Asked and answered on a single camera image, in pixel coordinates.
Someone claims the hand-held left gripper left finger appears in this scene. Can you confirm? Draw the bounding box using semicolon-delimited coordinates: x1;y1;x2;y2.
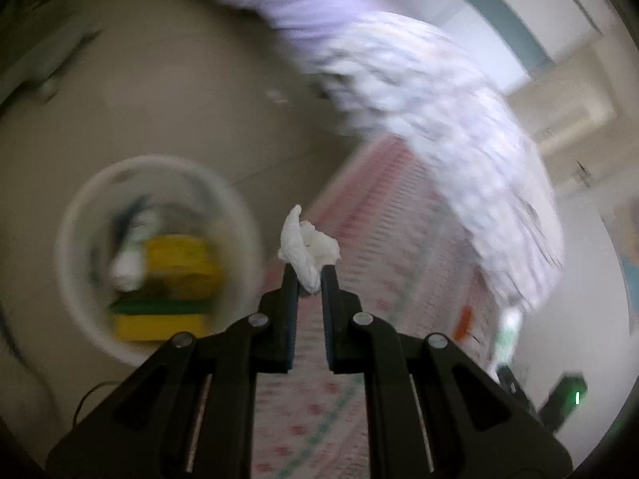
47;262;300;479

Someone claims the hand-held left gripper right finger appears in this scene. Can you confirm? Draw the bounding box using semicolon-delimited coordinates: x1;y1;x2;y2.
321;265;573;479

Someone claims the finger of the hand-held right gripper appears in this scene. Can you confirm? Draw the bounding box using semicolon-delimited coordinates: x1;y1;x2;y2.
496;364;540;417

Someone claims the small green bottle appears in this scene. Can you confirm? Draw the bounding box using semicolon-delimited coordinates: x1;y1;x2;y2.
492;308;523;376

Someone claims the white tissue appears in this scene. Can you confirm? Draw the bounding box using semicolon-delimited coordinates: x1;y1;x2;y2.
277;204;341;294

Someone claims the yellow green sponge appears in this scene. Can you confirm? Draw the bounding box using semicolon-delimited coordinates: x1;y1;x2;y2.
142;234;224;301

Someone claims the white bottle with green label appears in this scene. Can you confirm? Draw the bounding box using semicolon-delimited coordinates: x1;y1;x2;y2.
109;210;161;293

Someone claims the white plastic bucket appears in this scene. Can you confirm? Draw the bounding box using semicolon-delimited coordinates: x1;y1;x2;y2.
55;156;263;366

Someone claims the checked ruffled blanket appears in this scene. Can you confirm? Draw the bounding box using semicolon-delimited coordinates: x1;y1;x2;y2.
310;12;566;311

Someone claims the white open door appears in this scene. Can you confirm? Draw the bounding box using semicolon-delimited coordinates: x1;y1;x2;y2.
513;77;621;196

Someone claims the lavender pillow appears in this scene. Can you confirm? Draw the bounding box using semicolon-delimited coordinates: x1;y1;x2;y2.
200;0;381;61

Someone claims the white and teal wardrobe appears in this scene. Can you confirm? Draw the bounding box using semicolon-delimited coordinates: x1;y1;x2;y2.
414;0;602;91

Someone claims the black cable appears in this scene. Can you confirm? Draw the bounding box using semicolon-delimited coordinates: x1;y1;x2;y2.
72;382;124;428

